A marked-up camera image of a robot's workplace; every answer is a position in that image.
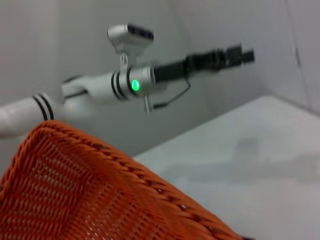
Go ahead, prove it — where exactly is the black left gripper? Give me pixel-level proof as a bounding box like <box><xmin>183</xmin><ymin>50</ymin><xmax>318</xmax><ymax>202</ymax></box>
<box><xmin>152</xmin><ymin>43</ymin><xmax>256</xmax><ymax>83</ymax></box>

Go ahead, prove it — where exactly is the thin grey gripper cable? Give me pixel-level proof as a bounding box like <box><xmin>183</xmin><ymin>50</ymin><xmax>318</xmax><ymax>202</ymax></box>
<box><xmin>150</xmin><ymin>79</ymin><xmax>192</xmax><ymax>110</ymax></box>

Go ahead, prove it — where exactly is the silver cable connector plug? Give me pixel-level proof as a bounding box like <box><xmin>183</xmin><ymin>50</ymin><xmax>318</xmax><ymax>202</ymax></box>
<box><xmin>142</xmin><ymin>95</ymin><xmax>152</xmax><ymax>114</ymax></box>

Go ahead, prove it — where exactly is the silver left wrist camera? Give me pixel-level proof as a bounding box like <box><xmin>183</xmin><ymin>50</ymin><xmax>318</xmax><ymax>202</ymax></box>
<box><xmin>106</xmin><ymin>23</ymin><xmax>155</xmax><ymax>60</ymax></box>

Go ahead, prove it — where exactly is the orange wicker basket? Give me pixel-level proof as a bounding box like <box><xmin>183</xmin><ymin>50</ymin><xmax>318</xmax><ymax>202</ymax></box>
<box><xmin>0</xmin><ymin>119</ymin><xmax>245</xmax><ymax>240</ymax></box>

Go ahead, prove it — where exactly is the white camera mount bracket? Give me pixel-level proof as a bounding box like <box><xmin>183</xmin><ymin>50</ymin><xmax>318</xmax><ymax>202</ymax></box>
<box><xmin>119</xmin><ymin>51</ymin><xmax>130</xmax><ymax>74</ymax></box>

